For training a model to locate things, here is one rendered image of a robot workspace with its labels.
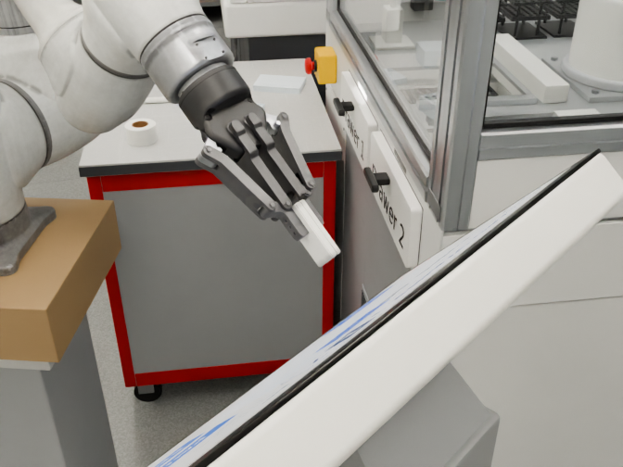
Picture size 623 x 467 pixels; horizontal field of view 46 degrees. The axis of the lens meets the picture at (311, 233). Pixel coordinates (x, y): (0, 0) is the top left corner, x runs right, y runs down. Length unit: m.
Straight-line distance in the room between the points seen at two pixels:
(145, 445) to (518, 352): 1.12
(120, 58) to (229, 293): 1.08
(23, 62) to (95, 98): 0.30
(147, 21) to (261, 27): 1.48
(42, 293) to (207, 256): 0.74
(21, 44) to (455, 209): 0.69
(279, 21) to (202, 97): 1.50
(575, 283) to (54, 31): 0.81
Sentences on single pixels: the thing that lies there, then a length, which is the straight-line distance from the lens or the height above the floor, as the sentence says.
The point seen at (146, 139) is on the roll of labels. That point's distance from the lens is 1.72.
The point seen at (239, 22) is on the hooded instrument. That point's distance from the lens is 2.27.
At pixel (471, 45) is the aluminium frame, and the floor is 1.21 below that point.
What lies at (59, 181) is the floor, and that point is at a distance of 3.31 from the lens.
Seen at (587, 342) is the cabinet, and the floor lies 0.71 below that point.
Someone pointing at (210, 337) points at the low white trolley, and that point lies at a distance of 1.95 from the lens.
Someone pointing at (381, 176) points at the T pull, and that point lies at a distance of 1.24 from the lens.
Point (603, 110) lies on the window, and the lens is 1.06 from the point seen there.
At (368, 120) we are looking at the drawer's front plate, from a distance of 1.40.
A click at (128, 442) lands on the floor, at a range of 2.05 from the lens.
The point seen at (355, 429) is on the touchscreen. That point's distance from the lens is 0.43.
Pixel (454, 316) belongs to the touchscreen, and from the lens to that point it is 0.50.
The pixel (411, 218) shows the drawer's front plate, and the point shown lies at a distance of 1.12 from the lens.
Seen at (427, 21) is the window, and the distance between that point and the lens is 1.12.
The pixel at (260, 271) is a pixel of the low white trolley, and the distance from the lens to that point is 1.83.
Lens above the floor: 1.49
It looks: 32 degrees down
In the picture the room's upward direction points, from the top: straight up
